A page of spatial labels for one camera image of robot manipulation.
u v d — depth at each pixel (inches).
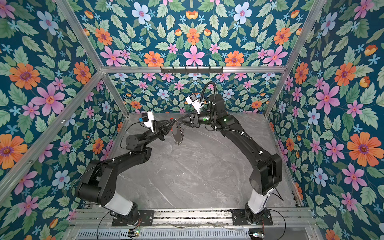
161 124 26.0
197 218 29.5
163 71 35.7
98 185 17.8
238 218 28.8
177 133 29.6
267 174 17.7
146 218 28.9
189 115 25.0
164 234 30.1
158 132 25.1
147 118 23.9
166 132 27.0
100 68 35.7
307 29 29.4
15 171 19.7
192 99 24.7
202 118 25.1
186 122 25.7
